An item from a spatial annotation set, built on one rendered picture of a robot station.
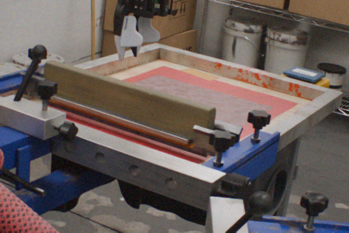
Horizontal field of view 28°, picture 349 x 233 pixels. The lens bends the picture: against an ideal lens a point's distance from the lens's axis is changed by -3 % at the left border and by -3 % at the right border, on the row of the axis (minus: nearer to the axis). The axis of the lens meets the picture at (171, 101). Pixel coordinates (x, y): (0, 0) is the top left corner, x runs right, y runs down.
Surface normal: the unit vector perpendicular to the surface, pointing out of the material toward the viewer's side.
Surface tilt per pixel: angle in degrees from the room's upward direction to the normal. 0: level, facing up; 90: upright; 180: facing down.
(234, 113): 0
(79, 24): 90
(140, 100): 90
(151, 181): 90
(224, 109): 0
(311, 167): 0
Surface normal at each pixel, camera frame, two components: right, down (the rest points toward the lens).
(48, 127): 0.85, 0.26
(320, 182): 0.11, -0.94
